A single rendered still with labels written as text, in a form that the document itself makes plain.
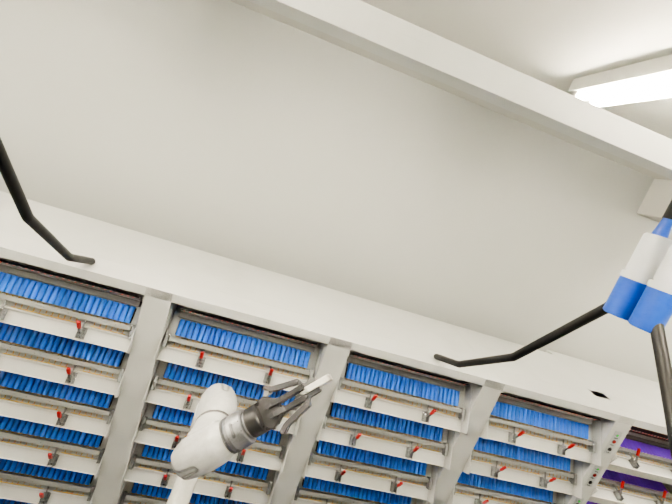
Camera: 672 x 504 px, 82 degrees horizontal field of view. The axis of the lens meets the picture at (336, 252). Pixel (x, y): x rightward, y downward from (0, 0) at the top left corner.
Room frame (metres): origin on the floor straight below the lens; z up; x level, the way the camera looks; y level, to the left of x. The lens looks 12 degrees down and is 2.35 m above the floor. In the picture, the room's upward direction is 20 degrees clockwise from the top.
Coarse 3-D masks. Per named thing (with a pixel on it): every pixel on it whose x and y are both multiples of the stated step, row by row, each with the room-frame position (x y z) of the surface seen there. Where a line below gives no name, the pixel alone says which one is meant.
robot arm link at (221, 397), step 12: (216, 384) 1.04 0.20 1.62; (204, 396) 0.98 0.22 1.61; (216, 396) 0.97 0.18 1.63; (228, 396) 0.99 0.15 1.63; (204, 408) 0.93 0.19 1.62; (216, 408) 0.93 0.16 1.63; (228, 408) 0.95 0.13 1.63; (192, 420) 0.97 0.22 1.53; (180, 480) 0.91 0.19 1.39; (192, 480) 0.92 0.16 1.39; (180, 492) 0.89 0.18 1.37; (192, 492) 0.91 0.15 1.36
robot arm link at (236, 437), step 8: (232, 416) 0.85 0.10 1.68; (240, 416) 0.85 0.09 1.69; (224, 424) 0.84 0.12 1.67; (232, 424) 0.83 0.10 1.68; (240, 424) 0.83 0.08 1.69; (224, 432) 0.82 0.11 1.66; (232, 432) 0.82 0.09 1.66; (240, 432) 0.82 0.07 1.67; (248, 432) 0.83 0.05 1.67; (224, 440) 0.81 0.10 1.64; (232, 440) 0.81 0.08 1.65; (240, 440) 0.81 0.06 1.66; (248, 440) 0.82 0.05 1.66; (232, 448) 0.81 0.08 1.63; (240, 448) 0.82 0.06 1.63
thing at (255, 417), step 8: (264, 400) 0.88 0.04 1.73; (248, 408) 0.86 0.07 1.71; (256, 408) 0.86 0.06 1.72; (264, 408) 0.87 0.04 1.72; (272, 408) 0.87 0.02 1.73; (248, 416) 0.84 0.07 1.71; (256, 416) 0.84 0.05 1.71; (264, 416) 0.86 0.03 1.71; (280, 416) 0.85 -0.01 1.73; (248, 424) 0.83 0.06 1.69; (256, 424) 0.83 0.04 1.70; (264, 424) 0.85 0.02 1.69; (272, 424) 0.84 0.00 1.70; (256, 432) 0.83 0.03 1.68; (264, 432) 0.84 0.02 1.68
